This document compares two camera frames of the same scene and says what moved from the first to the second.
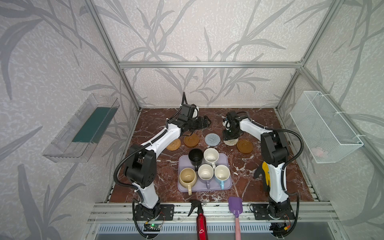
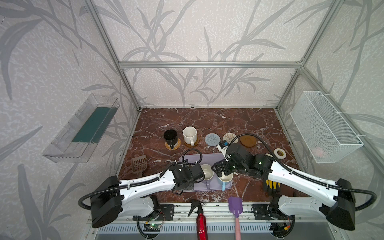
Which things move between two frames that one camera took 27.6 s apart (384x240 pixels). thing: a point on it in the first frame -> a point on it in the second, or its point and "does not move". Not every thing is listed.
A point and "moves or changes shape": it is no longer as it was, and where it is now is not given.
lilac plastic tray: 214,174 does not move
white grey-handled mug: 205,172 does not move
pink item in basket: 318,151 does not move
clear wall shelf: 80,139 does not move
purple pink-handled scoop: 236,207 does not move
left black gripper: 198,122 -> 196,173
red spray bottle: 201,223 does not move
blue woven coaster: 212,139 does not move
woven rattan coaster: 174,145 does not move
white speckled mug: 211,155 -> 190,135
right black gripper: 230,132 -> 222,166
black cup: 196,155 moves or changes shape
